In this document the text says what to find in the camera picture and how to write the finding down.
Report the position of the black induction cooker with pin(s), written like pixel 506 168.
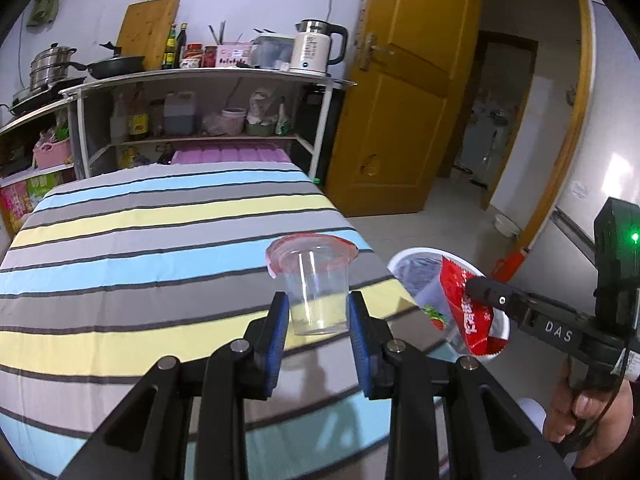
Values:
pixel 35 95

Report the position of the white side shelf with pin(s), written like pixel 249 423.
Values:
pixel 30 115

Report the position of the white electric kettle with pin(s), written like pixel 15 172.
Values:
pixel 312 50

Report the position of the red snack packet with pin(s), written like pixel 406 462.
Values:
pixel 467 320

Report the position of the pink white tub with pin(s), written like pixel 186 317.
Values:
pixel 233 121

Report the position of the striped tablecloth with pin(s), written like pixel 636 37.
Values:
pixel 150 240

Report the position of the dark sauce bottle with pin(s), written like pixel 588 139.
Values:
pixel 182 45

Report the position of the clear lidded container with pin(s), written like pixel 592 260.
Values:
pixel 272 52

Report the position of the translucent plastic jug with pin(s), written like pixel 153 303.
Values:
pixel 179 115

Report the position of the clear strawberry print wrapper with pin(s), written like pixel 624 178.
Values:
pixel 435 317

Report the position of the pink snack package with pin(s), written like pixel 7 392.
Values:
pixel 14 202

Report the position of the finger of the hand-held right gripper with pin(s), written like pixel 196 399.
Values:
pixel 500 297

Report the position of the pink plastic basket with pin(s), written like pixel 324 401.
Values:
pixel 52 155

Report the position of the white refrigerator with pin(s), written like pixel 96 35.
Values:
pixel 600 135

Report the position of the orange plastic object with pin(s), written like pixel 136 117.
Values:
pixel 510 267

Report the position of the crumpled plastic bag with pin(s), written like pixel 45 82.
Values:
pixel 262 105

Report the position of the yellow label drink bottle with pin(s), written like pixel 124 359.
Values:
pixel 138 122

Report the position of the white round bin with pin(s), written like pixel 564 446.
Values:
pixel 504 325

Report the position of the red sauce jar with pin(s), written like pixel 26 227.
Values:
pixel 210 56
pixel 193 55

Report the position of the yellow label oil bottle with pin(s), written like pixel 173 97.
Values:
pixel 171 52

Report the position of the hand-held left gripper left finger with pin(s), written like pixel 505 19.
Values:
pixel 277 342

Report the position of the green bowl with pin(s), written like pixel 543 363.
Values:
pixel 259 129

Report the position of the white basin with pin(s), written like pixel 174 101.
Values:
pixel 507 226

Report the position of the white plastic bottle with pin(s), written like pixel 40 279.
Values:
pixel 118 120

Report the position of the pink utensil box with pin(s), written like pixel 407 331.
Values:
pixel 234 55

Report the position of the green snack package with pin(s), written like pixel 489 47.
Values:
pixel 45 190

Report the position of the clear plastic cup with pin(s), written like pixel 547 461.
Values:
pixel 315 285

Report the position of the black frying pan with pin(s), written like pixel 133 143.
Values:
pixel 115 65

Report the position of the pink lid storage box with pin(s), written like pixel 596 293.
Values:
pixel 230 152

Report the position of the white shelf unit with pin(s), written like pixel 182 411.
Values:
pixel 200 74

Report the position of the person's right hand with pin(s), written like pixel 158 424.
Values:
pixel 607 420

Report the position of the wooden door frame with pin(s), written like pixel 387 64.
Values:
pixel 575 110

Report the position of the wooden door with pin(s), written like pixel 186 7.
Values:
pixel 400 110

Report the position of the steel steamer pot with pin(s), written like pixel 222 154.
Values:
pixel 50 67

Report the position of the wooden cutting board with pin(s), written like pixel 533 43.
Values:
pixel 145 30

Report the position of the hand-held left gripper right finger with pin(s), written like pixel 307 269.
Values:
pixel 360 347

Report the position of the green white packet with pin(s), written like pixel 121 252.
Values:
pixel 284 122

